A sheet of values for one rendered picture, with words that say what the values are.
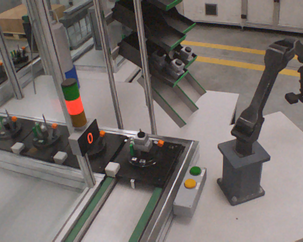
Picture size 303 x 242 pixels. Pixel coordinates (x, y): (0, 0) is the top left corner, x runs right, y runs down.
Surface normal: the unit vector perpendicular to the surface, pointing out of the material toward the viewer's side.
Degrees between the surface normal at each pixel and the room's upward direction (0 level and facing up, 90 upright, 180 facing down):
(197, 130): 0
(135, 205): 0
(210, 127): 0
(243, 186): 90
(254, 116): 46
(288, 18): 90
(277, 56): 66
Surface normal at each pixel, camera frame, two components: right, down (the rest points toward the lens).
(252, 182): 0.27, 0.53
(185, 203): -0.11, -0.81
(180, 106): 0.52, -0.42
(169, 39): 0.26, -0.64
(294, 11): -0.48, 0.54
